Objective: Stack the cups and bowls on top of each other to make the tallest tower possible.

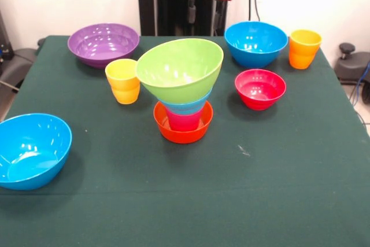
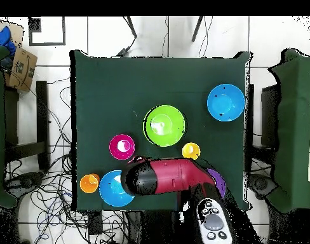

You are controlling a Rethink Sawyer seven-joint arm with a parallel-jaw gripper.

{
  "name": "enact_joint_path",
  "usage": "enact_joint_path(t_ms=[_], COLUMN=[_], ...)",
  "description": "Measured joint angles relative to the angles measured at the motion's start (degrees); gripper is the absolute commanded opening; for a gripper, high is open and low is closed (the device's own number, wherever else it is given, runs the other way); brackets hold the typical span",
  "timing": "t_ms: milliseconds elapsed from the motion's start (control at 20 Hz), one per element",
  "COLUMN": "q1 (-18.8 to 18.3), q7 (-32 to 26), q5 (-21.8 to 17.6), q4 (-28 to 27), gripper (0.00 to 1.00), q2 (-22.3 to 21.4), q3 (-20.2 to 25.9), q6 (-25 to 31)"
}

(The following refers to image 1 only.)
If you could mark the large green bowl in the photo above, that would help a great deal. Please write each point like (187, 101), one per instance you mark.
(179, 70)

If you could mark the crimson small bowl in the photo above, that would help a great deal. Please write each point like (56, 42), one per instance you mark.
(260, 90)

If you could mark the small blue bowl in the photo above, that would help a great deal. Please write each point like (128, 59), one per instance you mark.
(188, 107)

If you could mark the large purple bowl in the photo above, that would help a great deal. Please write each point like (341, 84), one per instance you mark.
(102, 46)

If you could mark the yellow cup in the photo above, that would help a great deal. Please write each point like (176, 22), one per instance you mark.
(121, 85)

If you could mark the crimson cup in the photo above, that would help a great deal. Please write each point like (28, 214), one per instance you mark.
(183, 122)

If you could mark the orange bowl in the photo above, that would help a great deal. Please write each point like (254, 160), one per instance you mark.
(182, 137)

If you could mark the large blue bowl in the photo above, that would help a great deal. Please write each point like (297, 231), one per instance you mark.
(254, 41)
(31, 154)

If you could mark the orange cup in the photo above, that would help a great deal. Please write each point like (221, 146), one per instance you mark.
(305, 53)

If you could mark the dark green tablecloth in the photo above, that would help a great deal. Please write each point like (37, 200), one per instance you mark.
(202, 171)

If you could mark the black stand base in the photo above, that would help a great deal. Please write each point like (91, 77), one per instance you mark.
(355, 66)

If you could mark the grey stand base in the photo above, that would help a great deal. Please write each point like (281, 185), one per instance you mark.
(20, 56)

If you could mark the black equipment box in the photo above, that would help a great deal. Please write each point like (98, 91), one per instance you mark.
(4, 44)

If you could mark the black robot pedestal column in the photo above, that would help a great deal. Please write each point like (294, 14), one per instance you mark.
(167, 7)

